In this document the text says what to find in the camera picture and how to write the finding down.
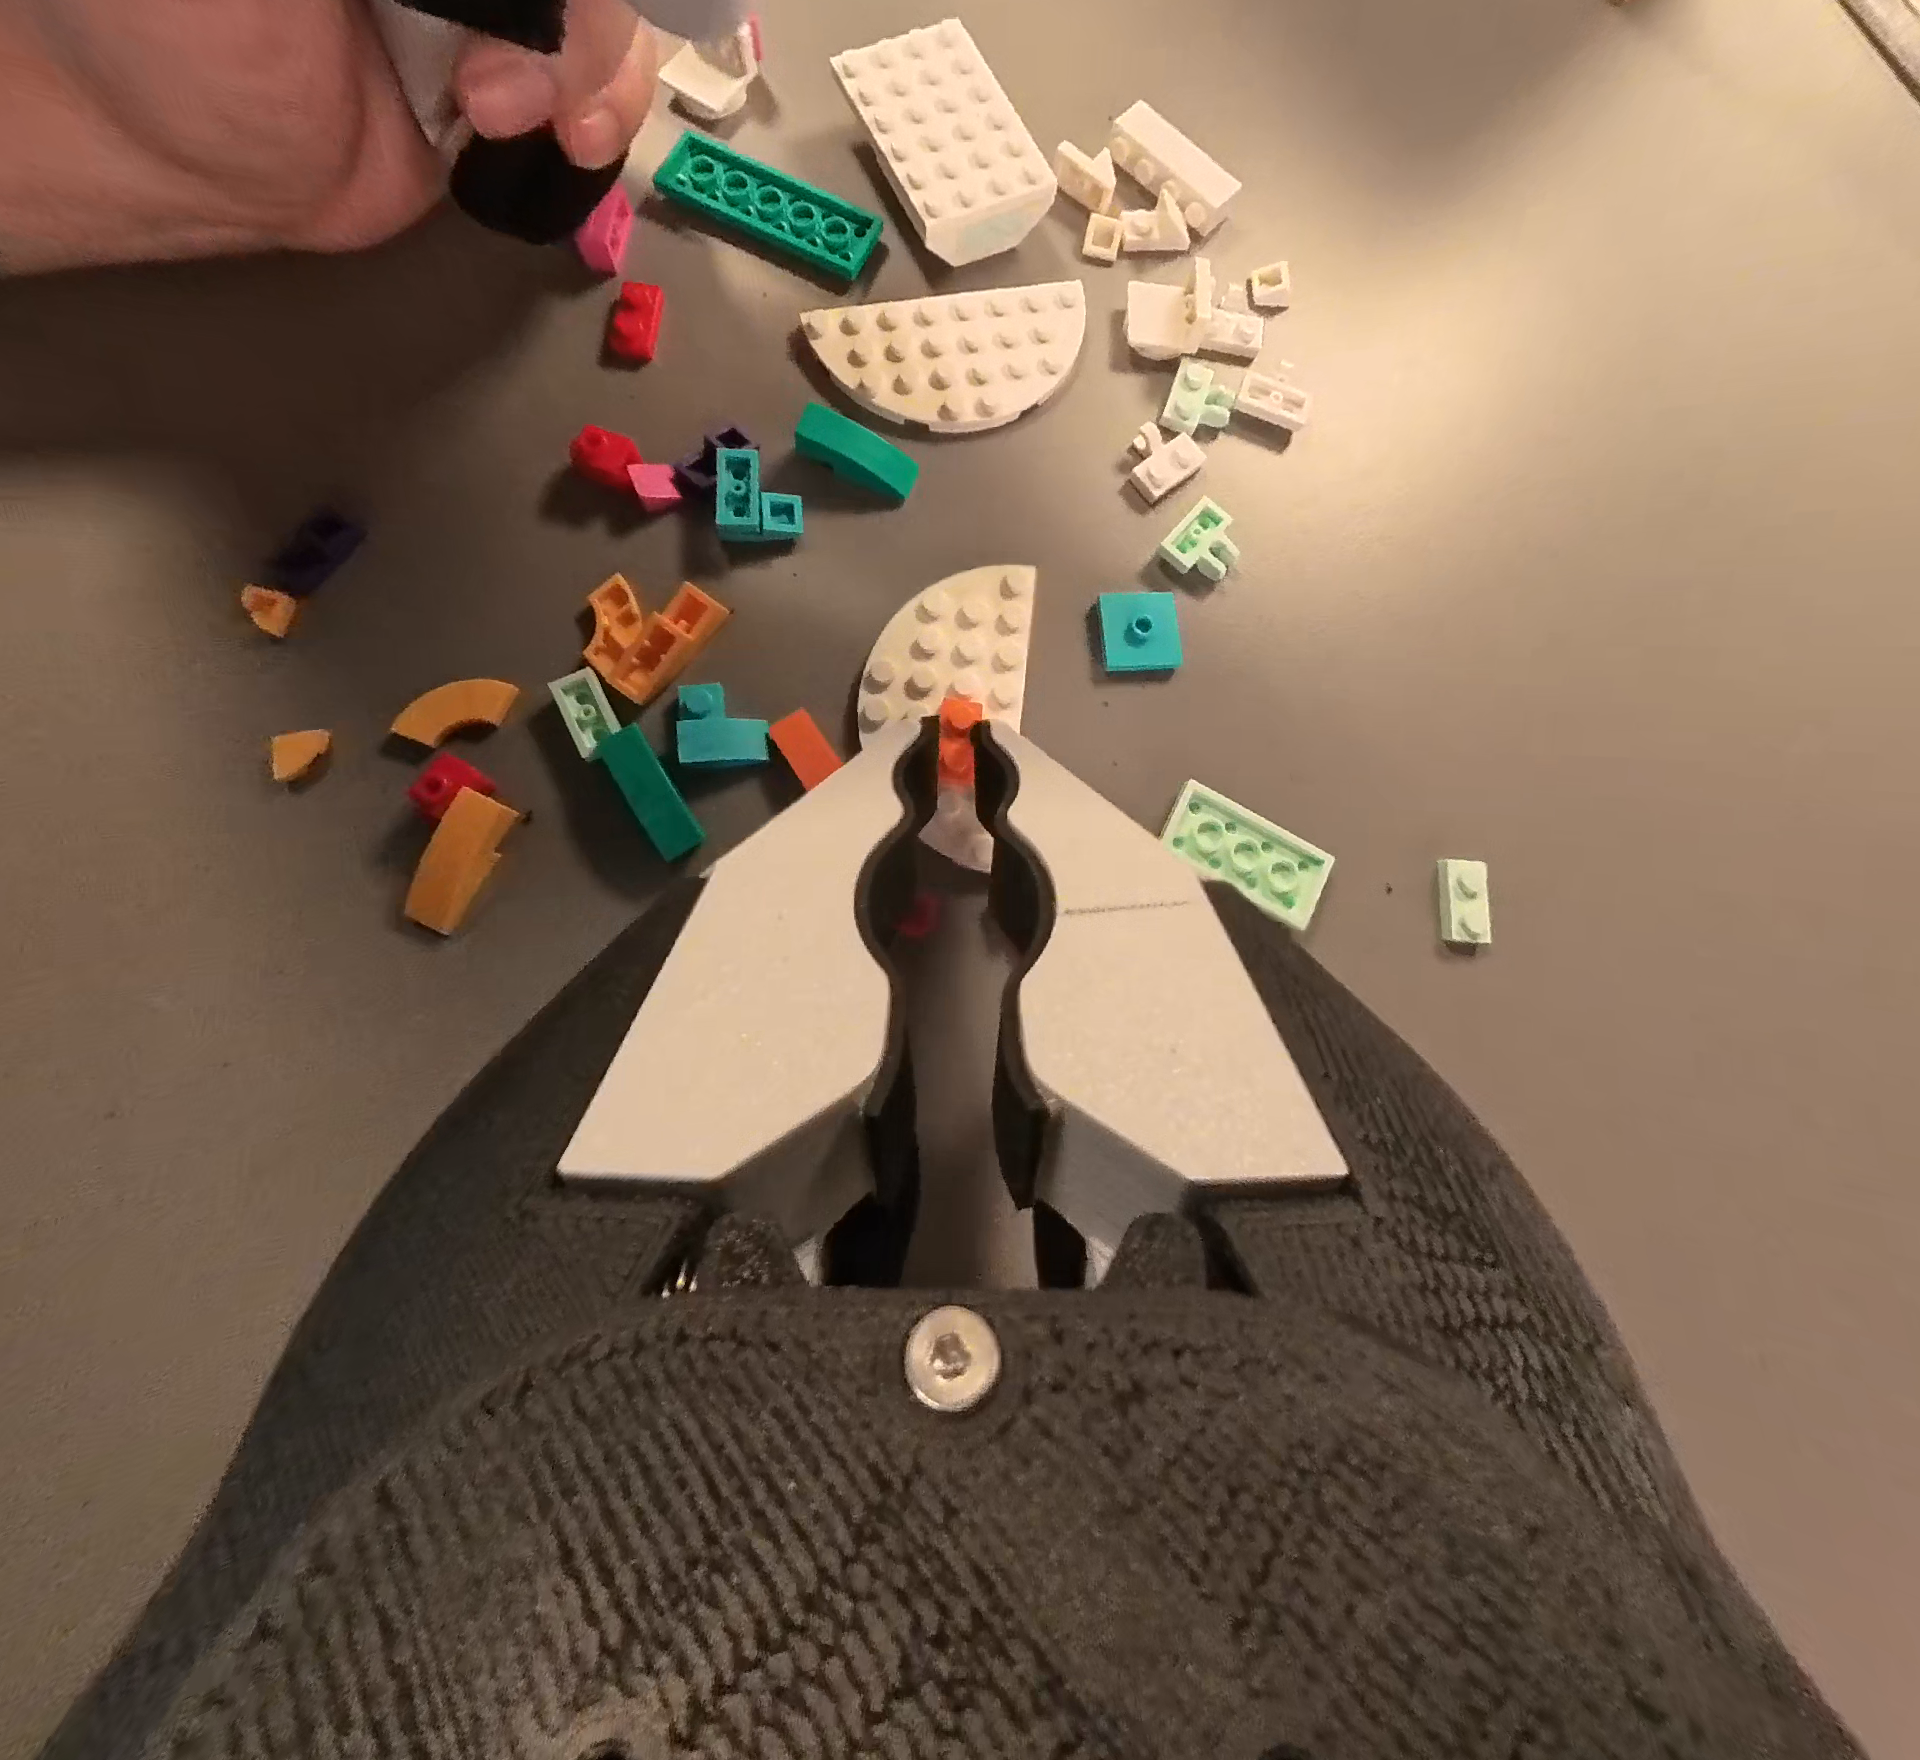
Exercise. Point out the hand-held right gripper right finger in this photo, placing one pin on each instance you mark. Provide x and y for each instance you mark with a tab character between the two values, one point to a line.
1171	1042

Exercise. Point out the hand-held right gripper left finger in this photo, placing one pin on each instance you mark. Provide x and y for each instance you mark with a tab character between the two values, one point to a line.
735	1026

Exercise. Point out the orange toy tile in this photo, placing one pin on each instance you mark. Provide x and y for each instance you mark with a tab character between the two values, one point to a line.
805	750

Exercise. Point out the teal toy bracket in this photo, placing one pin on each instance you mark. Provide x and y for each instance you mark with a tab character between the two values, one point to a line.
720	740

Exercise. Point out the person's left hand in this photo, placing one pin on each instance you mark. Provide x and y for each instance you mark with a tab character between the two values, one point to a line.
197	65

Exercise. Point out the white pink toy piece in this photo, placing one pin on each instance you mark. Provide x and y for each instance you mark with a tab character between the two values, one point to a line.
708	73

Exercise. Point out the mint wide toy plate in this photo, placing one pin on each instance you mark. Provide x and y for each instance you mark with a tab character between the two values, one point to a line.
1245	856

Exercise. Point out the green toy brick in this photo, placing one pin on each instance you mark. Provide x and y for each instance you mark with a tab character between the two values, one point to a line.
651	793

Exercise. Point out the green long toy plate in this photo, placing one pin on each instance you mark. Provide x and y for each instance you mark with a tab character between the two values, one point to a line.
768	205

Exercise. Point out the pink toy brick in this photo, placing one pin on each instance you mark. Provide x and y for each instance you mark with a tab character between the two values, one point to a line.
606	230

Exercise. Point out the tan curved toy slope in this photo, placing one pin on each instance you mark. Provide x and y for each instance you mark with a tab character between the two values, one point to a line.
458	867

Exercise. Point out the mint narrow toy plate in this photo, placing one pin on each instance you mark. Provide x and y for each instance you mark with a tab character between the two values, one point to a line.
1462	902

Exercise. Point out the mint small toy plate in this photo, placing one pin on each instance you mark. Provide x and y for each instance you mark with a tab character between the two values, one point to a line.
581	715

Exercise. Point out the white wedge toy plate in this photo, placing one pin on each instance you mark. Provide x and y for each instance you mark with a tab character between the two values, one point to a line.
945	139

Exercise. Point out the orange toy arch brick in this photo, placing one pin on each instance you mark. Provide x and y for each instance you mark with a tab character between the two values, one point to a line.
611	628
677	643

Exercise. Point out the teal square toy tile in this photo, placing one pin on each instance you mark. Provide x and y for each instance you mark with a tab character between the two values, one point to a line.
1137	632

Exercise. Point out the tan toy arch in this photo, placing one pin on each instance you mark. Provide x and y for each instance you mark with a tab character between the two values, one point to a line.
458	702

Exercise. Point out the dark purple toy brick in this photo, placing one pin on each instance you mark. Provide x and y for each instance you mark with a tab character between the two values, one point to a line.
705	457

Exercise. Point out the teal toy brick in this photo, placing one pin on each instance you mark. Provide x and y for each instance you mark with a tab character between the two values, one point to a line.
735	493

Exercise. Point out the pink toy tile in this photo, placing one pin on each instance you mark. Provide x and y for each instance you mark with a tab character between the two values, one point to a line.
653	488

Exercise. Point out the green curved toy slope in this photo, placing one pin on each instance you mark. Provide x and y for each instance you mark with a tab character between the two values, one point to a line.
856	450

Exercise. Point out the cluster of small white bricks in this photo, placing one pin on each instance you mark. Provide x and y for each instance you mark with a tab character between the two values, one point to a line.
1171	164

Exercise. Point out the purple toy plate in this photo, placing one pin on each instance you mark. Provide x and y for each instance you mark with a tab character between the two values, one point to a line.
320	550

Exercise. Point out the mint toy bracket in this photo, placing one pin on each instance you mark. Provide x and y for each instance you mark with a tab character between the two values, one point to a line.
1197	540
1197	396

